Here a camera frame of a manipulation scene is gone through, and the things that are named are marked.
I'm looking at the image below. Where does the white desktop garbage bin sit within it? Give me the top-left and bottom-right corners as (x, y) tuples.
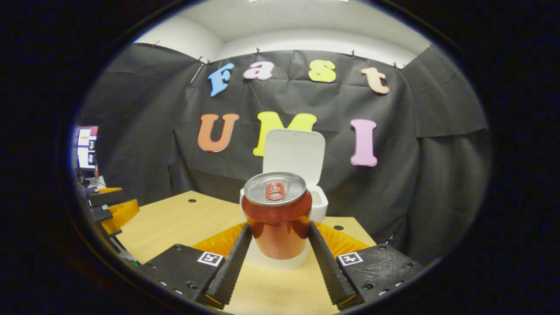
(239, 129), (329, 270)

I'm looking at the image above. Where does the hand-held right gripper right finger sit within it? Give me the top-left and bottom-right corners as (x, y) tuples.
(308, 220), (425, 307)

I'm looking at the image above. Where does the black backdrop cloth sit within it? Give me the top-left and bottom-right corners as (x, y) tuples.
(77, 43), (493, 263)

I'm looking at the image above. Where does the red pop can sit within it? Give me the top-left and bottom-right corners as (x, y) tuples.
(241, 171), (313, 261)

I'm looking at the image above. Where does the computer monitor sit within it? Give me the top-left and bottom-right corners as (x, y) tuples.
(75, 126), (99, 172)

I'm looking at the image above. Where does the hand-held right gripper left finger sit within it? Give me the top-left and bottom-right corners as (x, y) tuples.
(139, 222), (253, 307)

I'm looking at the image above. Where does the wooden desktop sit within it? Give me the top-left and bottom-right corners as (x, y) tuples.
(116, 190), (378, 315)

